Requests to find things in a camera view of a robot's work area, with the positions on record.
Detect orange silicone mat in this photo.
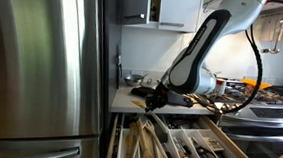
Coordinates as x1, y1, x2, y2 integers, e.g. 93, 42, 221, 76
240, 77, 273, 91

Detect black scissors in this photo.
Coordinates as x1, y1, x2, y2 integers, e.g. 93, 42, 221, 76
189, 136, 220, 158

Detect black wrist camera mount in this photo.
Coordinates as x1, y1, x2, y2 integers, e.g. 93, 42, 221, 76
166, 90, 195, 109

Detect white cabinet door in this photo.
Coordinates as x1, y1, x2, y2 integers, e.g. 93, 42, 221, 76
158, 0, 203, 34

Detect black plastic spatula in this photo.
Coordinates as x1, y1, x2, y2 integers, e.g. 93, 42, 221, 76
151, 119, 172, 144

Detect hanging steel ladle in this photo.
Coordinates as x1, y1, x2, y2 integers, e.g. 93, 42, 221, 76
263, 14, 283, 55

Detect white cutlery organizer tray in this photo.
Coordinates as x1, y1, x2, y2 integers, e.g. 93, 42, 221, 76
116, 122, 242, 158

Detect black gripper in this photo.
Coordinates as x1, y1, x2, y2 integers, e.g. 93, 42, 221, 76
144, 80, 171, 114

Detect stainless gas stove range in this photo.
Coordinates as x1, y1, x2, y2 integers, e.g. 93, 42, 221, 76
205, 78, 283, 158

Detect open wooden drawer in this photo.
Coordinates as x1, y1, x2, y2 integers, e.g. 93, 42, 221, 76
105, 108, 267, 158

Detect small grey kitchen gadget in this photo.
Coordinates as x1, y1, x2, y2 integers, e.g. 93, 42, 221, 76
203, 136, 226, 153

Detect small steel bowl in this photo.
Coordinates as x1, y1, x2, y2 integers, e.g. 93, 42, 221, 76
123, 72, 146, 88

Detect flat pale wooden spatula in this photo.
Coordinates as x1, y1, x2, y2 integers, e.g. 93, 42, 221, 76
124, 121, 142, 158

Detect white red can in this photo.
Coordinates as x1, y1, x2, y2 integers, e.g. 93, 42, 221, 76
215, 77, 228, 96

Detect black oven mitt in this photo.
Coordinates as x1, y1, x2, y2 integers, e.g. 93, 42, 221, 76
129, 85, 159, 98

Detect black handled kitchen knife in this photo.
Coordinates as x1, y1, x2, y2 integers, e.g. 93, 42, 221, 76
174, 137, 197, 158

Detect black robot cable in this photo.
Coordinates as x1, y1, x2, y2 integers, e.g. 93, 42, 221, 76
212, 0, 283, 119

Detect wide pale wooden turner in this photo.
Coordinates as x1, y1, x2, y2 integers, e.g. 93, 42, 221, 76
134, 117, 160, 158

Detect clear glass lid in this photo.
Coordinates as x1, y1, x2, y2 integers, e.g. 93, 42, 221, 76
144, 77, 163, 89

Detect dark grey cabinet door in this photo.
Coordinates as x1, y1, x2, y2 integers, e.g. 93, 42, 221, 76
116, 0, 151, 27

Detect stainless steel refrigerator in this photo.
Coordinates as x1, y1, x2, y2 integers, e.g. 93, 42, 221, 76
0, 0, 113, 158

